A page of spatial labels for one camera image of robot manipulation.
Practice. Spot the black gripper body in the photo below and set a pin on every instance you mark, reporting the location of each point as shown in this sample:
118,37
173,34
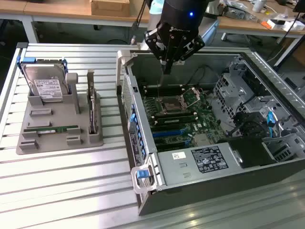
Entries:
181,14

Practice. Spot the Nvidia Quadro graphics card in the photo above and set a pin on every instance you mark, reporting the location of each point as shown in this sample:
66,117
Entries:
92,112

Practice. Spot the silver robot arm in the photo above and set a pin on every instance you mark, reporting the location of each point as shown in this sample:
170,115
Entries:
155,6

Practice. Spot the black RAM slot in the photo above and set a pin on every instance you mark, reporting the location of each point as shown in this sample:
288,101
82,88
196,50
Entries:
166,92
174,118
172,113
188,120
166,87

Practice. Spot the thin metal locking lever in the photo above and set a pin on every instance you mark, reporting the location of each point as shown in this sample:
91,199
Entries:
158,90

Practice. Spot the metal socket cover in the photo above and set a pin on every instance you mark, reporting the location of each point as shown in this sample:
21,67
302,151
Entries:
191,96

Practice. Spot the cluttered wooden desk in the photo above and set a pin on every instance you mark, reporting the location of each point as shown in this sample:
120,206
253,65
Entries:
238,23

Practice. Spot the silver metal disk bay cage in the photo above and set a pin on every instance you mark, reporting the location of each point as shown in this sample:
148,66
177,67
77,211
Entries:
228,90

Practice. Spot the brown cardboard box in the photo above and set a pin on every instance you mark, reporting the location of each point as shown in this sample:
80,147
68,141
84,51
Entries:
109,7

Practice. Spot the CPU socket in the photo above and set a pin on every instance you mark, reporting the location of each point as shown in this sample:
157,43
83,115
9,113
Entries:
170,106

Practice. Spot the green motherboard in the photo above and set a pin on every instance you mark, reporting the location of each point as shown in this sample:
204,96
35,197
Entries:
205,119

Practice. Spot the small orange object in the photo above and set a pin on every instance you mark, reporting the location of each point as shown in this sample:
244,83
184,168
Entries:
265,25

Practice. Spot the blue slot retention clip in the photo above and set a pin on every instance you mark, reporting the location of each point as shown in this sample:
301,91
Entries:
141,150
135,126
139,142
133,118
137,134

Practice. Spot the white cylinder container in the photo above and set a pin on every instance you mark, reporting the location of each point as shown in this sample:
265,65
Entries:
259,6

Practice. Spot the silver chipset heatsink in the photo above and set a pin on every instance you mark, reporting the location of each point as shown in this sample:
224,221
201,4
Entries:
202,138

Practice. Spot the black case fan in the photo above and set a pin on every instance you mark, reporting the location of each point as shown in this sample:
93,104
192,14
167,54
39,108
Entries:
250,126

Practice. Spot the black expansion slot blue tab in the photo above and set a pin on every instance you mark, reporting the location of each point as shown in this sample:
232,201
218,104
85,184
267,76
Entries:
171,144

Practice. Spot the white flat box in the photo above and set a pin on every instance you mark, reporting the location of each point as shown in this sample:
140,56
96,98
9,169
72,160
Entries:
295,25

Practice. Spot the black monitor stand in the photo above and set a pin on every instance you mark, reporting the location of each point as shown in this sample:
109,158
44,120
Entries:
299,6

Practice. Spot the silver hard disk drive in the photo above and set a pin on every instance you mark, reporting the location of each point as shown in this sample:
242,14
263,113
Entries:
45,83

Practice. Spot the black plastic shroud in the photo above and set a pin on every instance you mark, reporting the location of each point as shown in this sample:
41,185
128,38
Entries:
250,152

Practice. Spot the grey power supply unit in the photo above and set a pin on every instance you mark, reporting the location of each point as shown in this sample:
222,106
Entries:
178,171

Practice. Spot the grey plastic parts rack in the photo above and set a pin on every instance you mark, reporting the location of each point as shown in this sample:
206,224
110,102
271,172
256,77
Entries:
54,119

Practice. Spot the blue disk caddy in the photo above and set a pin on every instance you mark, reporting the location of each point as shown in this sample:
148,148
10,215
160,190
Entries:
29,59

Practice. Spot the green RAM stick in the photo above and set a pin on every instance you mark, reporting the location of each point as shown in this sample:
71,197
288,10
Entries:
59,129

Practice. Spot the blue release latch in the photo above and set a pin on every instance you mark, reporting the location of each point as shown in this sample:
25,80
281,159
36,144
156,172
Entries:
142,174

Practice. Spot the open grey PC case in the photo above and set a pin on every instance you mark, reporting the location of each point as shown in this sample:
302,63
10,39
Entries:
190,190

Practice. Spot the wooden desk grey frame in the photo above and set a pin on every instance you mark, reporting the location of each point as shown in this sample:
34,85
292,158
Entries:
47,9

